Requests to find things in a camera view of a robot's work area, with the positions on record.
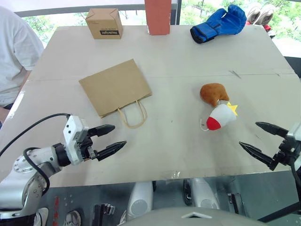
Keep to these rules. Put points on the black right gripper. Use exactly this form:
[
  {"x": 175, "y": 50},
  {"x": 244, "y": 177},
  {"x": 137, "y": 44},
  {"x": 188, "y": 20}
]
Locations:
[{"x": 285, "y": 150}]

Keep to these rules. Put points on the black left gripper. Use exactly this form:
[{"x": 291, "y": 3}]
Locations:
[{"x": 87, "y": 146}]

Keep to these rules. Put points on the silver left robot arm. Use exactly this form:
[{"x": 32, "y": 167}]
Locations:
[{"x": 28, "y": 174}]

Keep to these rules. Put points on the brown plush toy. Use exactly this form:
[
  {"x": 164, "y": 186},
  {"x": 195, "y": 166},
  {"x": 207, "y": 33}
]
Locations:
[{"x": 214, "y": 93}]

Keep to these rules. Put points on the silver right robot leg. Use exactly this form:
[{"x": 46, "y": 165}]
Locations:
[{"x": 202, "y": 195}]

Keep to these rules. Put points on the white sneaker on floor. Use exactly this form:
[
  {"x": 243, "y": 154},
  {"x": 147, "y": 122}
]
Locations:
[{"x": 73, "y": 217}]

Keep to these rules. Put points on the grey robot torso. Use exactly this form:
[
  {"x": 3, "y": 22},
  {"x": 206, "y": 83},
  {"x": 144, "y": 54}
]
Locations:
[{"x": 195, "y": 217}]

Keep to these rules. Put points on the small brown cardboard box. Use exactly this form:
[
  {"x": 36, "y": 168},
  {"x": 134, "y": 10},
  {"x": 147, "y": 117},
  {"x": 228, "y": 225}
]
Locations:
[{"x": 104, "y": 23}]

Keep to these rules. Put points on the person in white t-shirt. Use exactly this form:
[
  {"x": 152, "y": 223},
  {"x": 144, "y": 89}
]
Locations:
[{"x": 14, "y": 58}]

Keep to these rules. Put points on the blue boxing glove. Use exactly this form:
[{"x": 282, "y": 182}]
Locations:
[{"x": 218, "y": 23}]

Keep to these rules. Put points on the white sneakers pair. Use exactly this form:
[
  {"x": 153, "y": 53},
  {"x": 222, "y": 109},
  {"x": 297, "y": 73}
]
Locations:
[{"x": 259, "y": 15}]

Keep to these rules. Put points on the tall red-brown box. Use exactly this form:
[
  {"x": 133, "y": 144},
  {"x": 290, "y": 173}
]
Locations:
[{"x": 158, "y": 16}]

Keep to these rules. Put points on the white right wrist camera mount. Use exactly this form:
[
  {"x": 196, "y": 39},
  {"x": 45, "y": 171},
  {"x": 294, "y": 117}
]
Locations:
[{"x": 295, "y": 135}]

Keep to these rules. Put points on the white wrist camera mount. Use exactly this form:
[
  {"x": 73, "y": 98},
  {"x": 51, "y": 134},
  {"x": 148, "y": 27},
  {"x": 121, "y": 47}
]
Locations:
[
  {"x": 295, "y": 135},
  {"x": 71, "y": 139}
]

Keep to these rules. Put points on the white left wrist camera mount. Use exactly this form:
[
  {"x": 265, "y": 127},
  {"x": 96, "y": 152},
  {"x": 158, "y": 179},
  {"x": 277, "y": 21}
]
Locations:
[{"x": 71, "y": 139}]

